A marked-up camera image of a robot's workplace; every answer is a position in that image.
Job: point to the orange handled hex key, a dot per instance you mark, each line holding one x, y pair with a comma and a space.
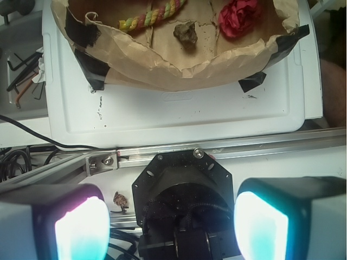
17, 101

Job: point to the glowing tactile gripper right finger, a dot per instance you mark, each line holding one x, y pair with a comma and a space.
291, 218

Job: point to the brown paper bag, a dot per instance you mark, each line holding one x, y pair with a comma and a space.
152, 58

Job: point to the black hex key set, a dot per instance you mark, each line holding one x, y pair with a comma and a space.
25, 68

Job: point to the white plastic bin lid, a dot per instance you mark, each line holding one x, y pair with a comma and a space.
120, 116

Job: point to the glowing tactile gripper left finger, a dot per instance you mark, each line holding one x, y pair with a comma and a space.
53, 221

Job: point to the grey-brown rock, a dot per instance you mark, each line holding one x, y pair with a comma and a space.
186, 34

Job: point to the multicolour twisted rope toy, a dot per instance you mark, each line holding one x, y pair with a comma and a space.
151, 17

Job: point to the red fabric flower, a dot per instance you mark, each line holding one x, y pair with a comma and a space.
237, 18

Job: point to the aluminium extrusion rail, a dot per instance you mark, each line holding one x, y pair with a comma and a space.
318, 152

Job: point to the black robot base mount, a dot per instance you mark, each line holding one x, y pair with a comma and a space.
184, 204

